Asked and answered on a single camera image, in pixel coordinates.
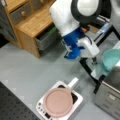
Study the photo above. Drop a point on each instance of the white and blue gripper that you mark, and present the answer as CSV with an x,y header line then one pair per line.
x,y
78,44

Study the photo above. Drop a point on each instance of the teal bowl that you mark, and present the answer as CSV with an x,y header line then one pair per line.
x,y
110,58

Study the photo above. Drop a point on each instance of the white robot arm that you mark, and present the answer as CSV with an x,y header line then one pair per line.
x,y
69,16

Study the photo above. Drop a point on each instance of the open grey drawer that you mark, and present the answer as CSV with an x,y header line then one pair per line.
x,y
47,37

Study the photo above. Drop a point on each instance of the white induction cooker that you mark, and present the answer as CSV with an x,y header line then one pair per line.
x,y
77,100

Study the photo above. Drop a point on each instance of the silver toaster oven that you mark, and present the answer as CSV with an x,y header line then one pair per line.
x,y
108,95

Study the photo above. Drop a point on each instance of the pink pan lid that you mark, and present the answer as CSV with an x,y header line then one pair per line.
x,y
58,102

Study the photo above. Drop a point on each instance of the wooden drawer cabinet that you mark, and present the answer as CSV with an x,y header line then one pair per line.
x,y
21,21

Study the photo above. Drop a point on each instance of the white pan handle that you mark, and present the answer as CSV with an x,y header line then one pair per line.
x,y
73,83

